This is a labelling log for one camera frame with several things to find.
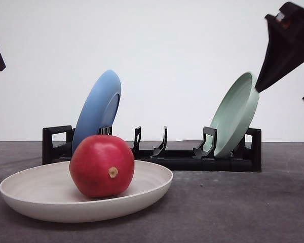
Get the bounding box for blue plate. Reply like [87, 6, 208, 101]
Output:
[72, 70, 122, 153]

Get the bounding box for black gripper finger with screw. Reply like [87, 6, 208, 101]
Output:
[255, 2, 304, 92]

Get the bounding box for red pomegranate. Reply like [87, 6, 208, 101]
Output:
[69, 134, 135, 198]

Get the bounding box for green plate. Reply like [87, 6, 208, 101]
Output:
[206, 72, 259, 158]

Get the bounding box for black dish rack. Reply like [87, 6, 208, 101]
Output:
[43, 126, 261, 173]

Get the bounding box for white plate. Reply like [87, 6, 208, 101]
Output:
[0, 161, 174, 223]

